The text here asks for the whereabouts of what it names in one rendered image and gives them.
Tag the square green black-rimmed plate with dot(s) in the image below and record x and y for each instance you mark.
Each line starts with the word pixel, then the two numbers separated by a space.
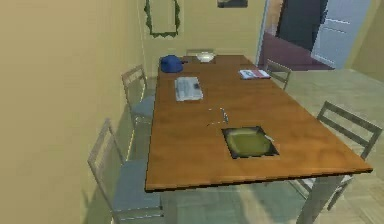
pixel 249 142

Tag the grey wooden chair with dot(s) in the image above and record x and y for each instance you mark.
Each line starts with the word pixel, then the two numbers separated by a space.
pixel 133 190
pixel 346 128
pixel 141 103
pixel 279 71

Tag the white room door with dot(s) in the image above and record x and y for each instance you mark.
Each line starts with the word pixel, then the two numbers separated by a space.
pixel 340 30

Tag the grey folded newspaper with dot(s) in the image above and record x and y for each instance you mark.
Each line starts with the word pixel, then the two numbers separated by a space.
pixel 188 88

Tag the green-framed wall mirror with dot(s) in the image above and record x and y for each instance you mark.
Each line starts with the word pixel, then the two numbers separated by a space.
pixel 162 18

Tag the red and white book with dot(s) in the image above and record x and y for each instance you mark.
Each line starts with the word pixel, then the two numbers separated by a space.
pixel 254 74

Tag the brown wooden dining table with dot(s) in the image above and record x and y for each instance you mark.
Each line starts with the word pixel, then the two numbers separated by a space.
pixel 186 146

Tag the dark framed wall picture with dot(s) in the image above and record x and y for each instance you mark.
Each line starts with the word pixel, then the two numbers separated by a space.
pixel 232 3

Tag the blue round kettle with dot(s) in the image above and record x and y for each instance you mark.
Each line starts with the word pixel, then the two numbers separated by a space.
pixel 171 64

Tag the white bowl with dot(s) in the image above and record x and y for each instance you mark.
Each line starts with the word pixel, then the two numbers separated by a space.
pixel 205 56

